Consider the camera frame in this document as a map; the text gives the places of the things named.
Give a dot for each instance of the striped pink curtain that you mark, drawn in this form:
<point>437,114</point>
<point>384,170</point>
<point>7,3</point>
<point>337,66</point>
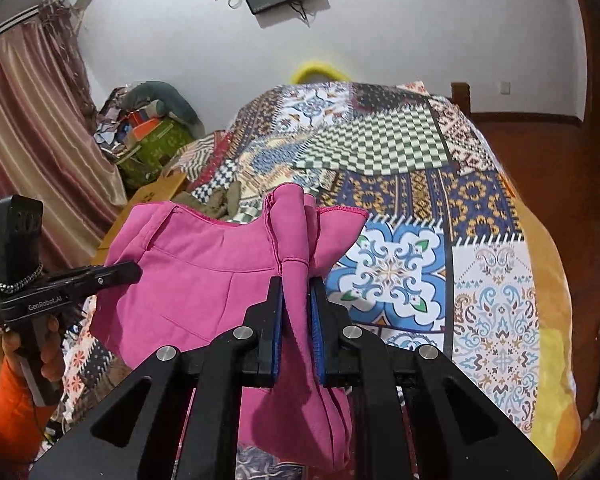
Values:
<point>30,135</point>

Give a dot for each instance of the white curtain rail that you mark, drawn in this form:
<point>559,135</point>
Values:
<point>7,24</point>

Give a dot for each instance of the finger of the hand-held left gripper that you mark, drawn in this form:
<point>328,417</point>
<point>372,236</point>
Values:
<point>115,274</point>

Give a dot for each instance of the orange striped cloth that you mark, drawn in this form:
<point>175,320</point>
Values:
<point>205,157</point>

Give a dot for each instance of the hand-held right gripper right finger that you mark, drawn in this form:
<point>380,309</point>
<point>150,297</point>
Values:
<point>316,332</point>

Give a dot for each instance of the pink pants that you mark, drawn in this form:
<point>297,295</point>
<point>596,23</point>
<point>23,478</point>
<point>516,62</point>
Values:
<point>190,270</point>

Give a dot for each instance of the orange box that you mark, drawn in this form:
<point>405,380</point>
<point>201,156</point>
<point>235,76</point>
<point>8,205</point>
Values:
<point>145,130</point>

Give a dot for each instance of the grey pillow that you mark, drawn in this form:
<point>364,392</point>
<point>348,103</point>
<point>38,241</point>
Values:
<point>170,97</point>

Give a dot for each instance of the olive green shorts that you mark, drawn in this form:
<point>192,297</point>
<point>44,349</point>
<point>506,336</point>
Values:
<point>220,202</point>

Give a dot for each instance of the yellow plush pillow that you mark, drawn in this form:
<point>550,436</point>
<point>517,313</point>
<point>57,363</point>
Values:
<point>317,67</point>

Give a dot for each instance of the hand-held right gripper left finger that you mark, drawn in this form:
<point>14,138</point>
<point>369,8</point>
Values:
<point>278,330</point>

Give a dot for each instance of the wooden folding lap table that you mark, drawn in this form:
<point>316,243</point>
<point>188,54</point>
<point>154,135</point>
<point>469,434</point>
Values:
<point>155,190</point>

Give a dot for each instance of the person's left hand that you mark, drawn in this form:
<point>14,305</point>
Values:
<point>52,355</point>

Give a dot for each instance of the patchwork printed blanket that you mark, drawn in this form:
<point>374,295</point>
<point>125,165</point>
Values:
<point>395,160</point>

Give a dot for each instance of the wooden bed post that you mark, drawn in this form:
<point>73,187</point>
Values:
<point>461,97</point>

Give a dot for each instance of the white wall outlet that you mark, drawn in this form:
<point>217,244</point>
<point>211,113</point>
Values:
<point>505,87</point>

